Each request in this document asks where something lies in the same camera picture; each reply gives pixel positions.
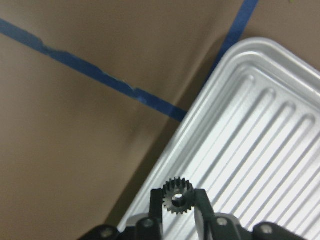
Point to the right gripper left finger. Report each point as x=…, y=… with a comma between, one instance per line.
x=156, y=204

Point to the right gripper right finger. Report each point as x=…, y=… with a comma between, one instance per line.
x=203, y=210

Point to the ribbed silver metal tray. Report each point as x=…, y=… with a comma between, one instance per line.
x=251, y=140

